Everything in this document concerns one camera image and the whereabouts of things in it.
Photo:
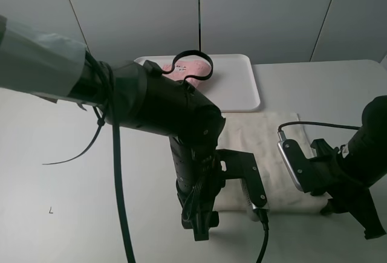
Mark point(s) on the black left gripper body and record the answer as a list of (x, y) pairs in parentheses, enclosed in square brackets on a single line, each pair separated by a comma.
[(199, 179)]

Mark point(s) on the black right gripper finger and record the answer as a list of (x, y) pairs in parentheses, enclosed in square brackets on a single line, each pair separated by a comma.
[(366, 215), (328, 209)]

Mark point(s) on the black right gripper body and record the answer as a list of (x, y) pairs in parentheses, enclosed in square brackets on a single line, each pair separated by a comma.
[(348, 172)]

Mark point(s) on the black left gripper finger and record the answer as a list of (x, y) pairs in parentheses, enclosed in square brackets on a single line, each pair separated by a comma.
[(200, 226)]

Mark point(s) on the cream white towel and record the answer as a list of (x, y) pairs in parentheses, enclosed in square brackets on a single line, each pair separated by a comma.
[(256, 132)]

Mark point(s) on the pink towel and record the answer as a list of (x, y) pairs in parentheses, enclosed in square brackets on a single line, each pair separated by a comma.
[(189, 68)]

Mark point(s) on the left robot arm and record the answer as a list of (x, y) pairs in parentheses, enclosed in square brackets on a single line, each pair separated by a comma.
[(132, 95)]

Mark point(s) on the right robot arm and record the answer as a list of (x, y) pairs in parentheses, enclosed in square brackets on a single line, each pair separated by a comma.
[(374, 128)]

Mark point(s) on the white rectangular plastic tray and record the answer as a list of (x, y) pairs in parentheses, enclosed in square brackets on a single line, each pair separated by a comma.
[(232, 85)]

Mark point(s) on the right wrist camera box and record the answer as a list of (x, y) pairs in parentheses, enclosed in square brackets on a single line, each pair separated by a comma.
[(296, 164)]

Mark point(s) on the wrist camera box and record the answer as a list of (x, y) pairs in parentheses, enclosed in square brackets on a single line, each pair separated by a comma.
[(243, 166), (296, 164)]

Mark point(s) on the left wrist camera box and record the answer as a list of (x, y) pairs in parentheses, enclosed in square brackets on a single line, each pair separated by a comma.
[(243, 166)]

